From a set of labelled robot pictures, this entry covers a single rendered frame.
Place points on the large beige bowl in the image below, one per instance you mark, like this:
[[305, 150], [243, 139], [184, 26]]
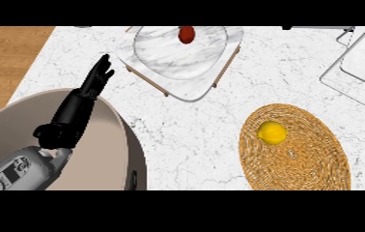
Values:
[[102, 145]]

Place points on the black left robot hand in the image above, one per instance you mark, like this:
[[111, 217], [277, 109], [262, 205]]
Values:
[[76, 110]]

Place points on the red pepper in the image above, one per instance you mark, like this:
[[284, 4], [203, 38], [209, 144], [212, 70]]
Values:
[[186, 35]]

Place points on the yellow squash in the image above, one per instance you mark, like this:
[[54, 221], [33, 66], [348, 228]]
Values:
[[272, 132]]

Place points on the white rectangular tray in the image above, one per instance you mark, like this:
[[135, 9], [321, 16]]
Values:
[[346, 65]]

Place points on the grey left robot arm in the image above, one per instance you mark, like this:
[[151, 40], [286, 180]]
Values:
[[25, 171]]

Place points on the woven wicker placemat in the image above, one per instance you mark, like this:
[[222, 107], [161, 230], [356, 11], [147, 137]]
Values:
[[294, 149]]

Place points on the white marble tiered shelf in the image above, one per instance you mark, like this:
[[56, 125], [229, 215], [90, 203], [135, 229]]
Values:
[[182, 62]]

